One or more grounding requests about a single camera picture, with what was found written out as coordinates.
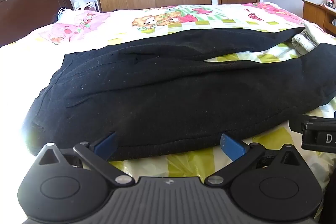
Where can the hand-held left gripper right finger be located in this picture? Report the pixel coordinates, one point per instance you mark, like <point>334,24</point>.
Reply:
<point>231,146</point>

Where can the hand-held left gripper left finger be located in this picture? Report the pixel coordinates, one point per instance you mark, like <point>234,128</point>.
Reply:
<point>106,145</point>

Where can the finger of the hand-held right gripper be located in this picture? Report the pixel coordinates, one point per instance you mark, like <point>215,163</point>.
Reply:
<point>295,124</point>

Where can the black pants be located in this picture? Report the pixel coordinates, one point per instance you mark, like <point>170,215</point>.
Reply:
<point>157,98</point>

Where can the person's dark clothing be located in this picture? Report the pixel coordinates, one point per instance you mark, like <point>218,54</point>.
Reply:
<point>331,200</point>

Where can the folded white cloth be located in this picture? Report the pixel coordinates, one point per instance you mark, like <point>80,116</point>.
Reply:
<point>307,39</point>

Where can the wooden side desk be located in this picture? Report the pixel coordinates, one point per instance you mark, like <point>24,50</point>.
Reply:
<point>313,12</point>

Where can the printed checkered blanket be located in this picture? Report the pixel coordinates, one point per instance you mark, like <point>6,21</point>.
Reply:
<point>236,16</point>

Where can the pink printed pillow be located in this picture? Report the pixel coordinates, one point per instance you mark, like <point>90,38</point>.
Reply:
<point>78,24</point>

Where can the red and white figurine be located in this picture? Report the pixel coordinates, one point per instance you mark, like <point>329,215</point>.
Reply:
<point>330,1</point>

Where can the metal thermos bottle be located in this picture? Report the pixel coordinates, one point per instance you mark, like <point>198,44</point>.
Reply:
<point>97,5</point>

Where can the dark wooden headboard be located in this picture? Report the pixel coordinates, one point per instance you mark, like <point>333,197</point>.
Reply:
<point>29,8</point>

